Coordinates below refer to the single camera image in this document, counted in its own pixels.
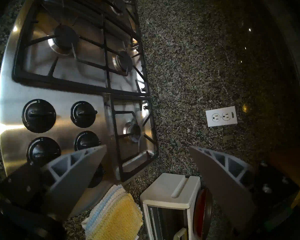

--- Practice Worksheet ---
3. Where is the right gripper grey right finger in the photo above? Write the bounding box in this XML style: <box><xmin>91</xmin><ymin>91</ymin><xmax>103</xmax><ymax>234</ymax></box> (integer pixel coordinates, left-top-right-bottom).
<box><xmin>189</xmin><ymin>145</ymin><xmax>300</xmax><ymax>231</ymax></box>

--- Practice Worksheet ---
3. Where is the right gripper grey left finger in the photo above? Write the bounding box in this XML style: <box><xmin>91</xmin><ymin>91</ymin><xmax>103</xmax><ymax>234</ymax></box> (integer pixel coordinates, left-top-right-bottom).
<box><xmin>0</xmin><ymin>144</ymin><xmax>107</xmax><ymax>221</ymax></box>

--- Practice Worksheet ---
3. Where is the black stove knob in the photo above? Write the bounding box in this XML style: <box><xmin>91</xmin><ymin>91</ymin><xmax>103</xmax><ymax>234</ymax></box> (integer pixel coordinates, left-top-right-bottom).
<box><xmin>70</xmin><ymin>101</ymin><xmax>98</xmax><ymax>128</ymax></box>
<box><xmin>26</xmin><ymin>137</ymin><xmax>61</xmax><ymax>167</ymax></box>
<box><xmin>74</xmin><ymin>131</ymin><xmax>102</xmax><ymax>152</ymax></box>
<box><xmin>87</xmin><ymin>164</ymin><xmax>105</xmax><ymax>189</ymax></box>
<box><xmin>22</xmin><ymin>99</ymin><xmax>57</xmax><ymax>133</ymax></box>

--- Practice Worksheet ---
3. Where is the yellow folded dishcloth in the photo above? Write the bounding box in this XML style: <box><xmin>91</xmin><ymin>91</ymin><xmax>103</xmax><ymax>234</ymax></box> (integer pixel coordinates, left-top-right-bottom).
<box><xmin>89</xmin><ymin>193</ymin><xmax>144</xmax><ymax>240</ymax></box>

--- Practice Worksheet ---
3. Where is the white toaster oven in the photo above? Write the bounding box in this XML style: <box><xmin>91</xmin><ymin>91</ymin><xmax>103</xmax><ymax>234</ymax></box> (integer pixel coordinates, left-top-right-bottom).
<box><xmin>140</xmin><ymin>173</ymin><xmax>202</xmax><ymax>240</ymax></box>

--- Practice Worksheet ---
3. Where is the stainless steel gas cooktop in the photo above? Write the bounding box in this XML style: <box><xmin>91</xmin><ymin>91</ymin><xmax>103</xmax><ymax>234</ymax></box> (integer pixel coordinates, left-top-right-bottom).
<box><xmin>0</xmin><ymin>0</ymin><xmax>160</xmax><ymax>219</ymax></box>

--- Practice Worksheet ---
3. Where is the red round pan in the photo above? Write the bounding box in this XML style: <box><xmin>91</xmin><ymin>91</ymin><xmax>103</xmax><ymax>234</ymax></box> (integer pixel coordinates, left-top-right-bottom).
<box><xmin>192</xmin><ymin>187</ymin><xmax>213</xmax><ymax>240</ymax></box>

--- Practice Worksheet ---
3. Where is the white wall power outlet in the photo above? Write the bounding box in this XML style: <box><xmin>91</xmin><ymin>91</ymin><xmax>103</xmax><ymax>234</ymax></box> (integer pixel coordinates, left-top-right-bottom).
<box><xmin>205</xmin><ymin>106</ymin><xmax>238</xmax><ymax>128</ymax></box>

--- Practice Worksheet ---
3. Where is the large black burner grate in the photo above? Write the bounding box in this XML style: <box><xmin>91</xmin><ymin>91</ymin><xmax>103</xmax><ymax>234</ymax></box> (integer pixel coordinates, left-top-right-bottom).
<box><xmin>12</xmin><ymin>0</ymin><xmax>150</xmax><ymax>97</ymax></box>
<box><xmin>44</xmin><ymin>0</ymin><xmax>140</xmax><ymax>40</ymax></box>

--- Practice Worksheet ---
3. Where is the small black burner grate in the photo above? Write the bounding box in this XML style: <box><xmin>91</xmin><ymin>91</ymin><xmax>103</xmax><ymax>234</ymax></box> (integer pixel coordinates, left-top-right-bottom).
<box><xmin>109</xmin><ymin>96</ymin><xmax>159</xmax><ymax>183</ymax></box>

